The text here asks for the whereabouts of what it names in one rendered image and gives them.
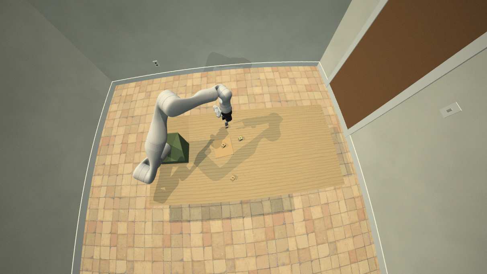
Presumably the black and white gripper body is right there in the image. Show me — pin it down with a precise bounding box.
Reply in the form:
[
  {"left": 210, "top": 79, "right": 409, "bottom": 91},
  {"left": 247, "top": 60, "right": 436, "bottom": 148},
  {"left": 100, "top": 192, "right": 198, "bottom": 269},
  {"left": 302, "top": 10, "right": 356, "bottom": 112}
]
[{"left": 213, "top": 105, "right": 232, "bottom": 122}]

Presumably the tan flat mat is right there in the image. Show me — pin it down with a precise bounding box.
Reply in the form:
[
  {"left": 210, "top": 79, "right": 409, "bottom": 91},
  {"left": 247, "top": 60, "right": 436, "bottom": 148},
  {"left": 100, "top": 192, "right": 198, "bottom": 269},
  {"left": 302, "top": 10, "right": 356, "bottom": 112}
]
[{"left": 213, "top": 137, "right": 234, "bottom": 158}]

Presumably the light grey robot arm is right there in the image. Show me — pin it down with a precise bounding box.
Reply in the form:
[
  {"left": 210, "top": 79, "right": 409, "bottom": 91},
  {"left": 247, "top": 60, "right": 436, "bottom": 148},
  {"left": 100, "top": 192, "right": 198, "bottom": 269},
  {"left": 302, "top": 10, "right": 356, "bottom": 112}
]
[{"left": 133, "top": 84, "right": 232, "bottom": 184}]

